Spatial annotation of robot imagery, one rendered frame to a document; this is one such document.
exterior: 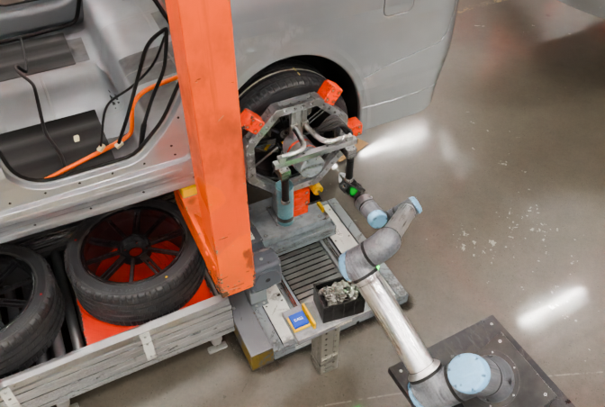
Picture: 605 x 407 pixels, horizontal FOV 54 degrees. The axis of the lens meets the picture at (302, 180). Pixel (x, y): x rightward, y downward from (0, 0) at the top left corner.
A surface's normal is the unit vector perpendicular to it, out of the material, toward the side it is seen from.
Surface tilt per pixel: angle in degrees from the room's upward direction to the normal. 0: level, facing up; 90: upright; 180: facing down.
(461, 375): 38
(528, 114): 0
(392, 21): 90
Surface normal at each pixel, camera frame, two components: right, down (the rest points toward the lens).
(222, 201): 0.44, 0.61
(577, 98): 0.00, -0.73
